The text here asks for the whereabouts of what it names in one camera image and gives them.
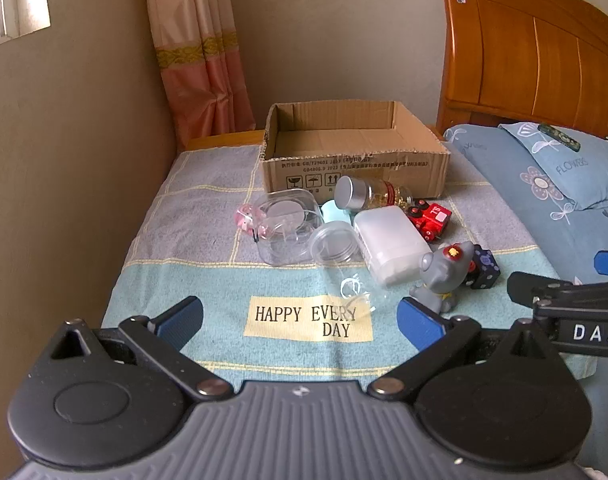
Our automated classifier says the pink translucent toy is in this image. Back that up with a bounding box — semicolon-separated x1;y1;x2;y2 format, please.
232;204;265;241

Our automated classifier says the blue bed sheet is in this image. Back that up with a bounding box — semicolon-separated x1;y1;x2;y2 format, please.
442;124;608;480

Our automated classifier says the blue flower print pillow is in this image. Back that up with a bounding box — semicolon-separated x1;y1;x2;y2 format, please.
498;120;608;212

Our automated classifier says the glass bottle with silver cap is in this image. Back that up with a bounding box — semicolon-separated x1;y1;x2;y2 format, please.
334;175;415;212

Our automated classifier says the clear square plastic container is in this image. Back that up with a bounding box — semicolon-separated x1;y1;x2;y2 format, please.
254;190;321;266

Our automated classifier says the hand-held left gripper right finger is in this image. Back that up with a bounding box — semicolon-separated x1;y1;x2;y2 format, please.
366;296;560;403

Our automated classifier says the wooden bed headboard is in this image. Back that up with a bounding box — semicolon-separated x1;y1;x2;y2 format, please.
434;0;608;140

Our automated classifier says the pink and cream curtain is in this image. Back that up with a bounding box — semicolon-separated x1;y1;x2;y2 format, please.
141;0;257;153

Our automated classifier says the grey elephant toy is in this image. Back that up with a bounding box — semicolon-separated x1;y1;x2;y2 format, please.
409;240;478;314

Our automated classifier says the white plastic container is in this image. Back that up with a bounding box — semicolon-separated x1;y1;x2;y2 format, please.
353;205;434;289

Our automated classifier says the blue checked printed towel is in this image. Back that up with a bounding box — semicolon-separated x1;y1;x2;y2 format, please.
101;144;598;387

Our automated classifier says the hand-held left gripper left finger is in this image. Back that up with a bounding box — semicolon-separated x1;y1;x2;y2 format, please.
48;296;235;403

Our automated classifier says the clear round plastic jar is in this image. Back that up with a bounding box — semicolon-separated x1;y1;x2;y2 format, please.
308;220;385;324

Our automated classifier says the red toy car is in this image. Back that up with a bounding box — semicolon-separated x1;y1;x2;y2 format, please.
406;199;455;244

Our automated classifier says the black fidget cube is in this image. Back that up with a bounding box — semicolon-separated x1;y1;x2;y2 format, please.
459;244;501;291

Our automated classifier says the cardboard box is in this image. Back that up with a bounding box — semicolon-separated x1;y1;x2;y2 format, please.
258;100;452;200

